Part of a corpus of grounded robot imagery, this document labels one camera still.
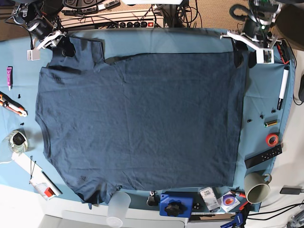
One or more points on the blue plastic box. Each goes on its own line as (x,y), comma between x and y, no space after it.
(176,204)

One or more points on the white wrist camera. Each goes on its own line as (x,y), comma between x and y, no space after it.
(265,56)
(33,55)

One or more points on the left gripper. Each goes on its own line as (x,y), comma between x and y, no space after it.
(254,35)

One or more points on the white barcode label box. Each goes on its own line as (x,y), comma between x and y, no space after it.
(210,199)

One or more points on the translucent plastic cup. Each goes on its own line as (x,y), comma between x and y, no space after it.
(117,209)

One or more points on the clear tape roll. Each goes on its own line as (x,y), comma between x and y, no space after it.
(16,142)

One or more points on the white paper sheet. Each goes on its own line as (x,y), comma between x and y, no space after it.
(36,172)

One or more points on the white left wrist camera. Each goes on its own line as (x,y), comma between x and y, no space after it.
(265,56)

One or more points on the black keychain with chain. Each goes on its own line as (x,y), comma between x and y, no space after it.
(153,199)

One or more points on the black remote control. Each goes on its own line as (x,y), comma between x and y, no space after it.
(263,157)

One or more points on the white marker pen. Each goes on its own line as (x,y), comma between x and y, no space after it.
(283,87)

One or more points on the purple glue tube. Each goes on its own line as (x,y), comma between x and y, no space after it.
(9,77)

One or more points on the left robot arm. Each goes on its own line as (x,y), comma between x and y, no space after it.
(258,18)

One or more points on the orange black clamp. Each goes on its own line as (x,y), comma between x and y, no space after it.
(284,52)

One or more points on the orange utility knife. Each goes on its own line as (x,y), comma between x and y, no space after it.
(12,106)

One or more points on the purple orange disc packet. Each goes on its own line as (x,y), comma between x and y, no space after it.
(228,201)

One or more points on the black power adapter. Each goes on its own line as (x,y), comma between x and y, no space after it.
(291,191)

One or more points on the blue clamp handle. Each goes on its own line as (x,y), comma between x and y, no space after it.
(238,221)

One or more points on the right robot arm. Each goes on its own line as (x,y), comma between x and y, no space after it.
(28,10)

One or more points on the white red tube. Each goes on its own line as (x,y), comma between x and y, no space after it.
(43,189)

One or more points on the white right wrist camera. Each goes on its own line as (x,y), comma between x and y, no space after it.
(33,55)

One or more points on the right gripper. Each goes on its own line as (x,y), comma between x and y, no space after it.
(51,35)

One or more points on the yellow green battery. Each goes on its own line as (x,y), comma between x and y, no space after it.
(270,123)

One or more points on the red tape roll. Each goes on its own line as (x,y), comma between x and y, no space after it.
(272,139)

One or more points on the grey green mug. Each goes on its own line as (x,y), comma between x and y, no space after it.
(257,187)

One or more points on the dark blue T-shirt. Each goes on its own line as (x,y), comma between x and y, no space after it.
(144,122)

